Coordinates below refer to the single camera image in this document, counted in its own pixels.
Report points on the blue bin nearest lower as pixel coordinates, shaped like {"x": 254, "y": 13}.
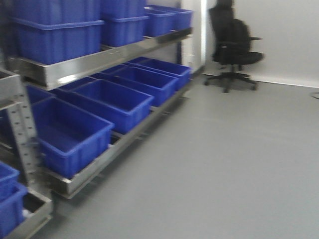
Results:
{"x": 70, "y": 137}

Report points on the black office chair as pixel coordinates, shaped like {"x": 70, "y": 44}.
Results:
{"x": 232, "y": 45}

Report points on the blue bin upper large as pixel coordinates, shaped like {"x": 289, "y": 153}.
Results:
{"x": 52, "y": 31}

